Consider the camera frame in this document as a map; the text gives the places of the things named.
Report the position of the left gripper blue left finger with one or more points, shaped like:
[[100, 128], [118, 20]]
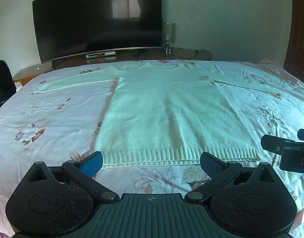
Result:
[[88, 167]]

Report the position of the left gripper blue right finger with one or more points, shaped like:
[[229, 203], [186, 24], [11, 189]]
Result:
[[218, 169]]

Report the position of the white knit sweater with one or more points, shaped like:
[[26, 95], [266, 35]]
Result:
[[168, 115]]

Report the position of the black chair with clothes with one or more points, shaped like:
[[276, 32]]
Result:
[[7, 86]]

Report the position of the floral white bed sheet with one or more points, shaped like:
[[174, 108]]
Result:
[[63, 125]]

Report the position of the dark wooden door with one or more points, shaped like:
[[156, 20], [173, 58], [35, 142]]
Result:
[[294, 62]]

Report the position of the silver set-top box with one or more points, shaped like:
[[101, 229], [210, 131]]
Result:
[[100, 54]]

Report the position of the glass table lamp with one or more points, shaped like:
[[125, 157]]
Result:
[[168, 31]]

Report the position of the large black television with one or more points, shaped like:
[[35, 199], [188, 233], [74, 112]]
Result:
[[71, 27]]

